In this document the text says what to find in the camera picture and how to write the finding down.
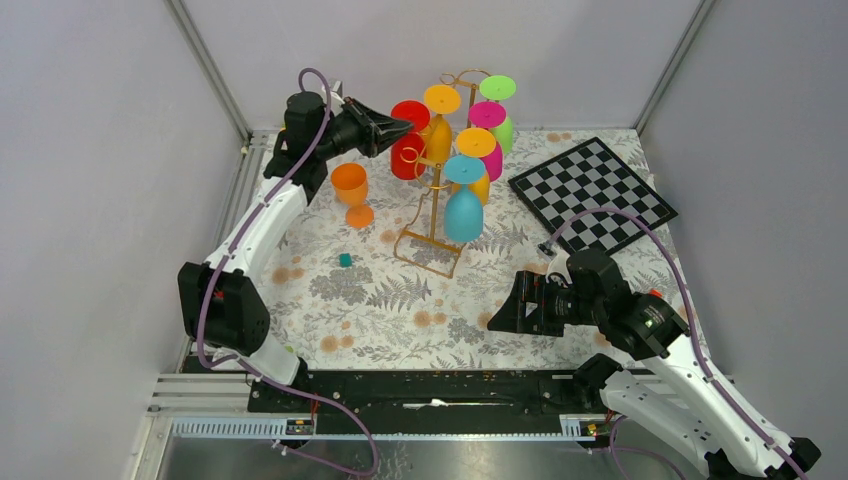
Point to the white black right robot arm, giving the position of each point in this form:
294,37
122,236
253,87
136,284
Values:
712,425

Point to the red plastic wine glass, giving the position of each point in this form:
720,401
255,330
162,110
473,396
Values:
405,154

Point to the floral patterned table mat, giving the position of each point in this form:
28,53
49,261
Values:
385,314

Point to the green plastic wine glass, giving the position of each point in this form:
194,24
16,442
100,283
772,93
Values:
498,88

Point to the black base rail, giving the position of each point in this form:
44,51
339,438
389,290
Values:
433,403

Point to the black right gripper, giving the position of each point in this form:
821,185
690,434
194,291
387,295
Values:
531,286

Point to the magenta plastic wine glass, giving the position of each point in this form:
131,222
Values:
489,115

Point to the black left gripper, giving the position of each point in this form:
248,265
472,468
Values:
377,131

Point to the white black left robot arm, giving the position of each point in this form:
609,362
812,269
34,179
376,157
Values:
222,310

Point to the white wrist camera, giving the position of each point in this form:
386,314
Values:
557,265
336,92

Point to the orange plastic wine glass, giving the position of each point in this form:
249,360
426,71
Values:
350,183

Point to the yellow plastic wine glass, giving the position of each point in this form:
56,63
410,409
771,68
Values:
441,100
478,143

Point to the black white checkerboard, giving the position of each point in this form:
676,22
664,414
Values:
590,176

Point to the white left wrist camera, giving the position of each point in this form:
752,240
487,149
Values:
336,92

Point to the gold wire wine glass rack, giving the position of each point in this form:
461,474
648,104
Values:
422,242

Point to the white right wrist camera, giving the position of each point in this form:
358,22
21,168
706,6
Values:
557,265

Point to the small teal cube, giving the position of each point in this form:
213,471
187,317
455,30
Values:
345,260

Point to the blue plastic wine glass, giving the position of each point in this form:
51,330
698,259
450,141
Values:
464,214

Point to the yellow plastic wine glass front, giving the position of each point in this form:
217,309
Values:
441,100

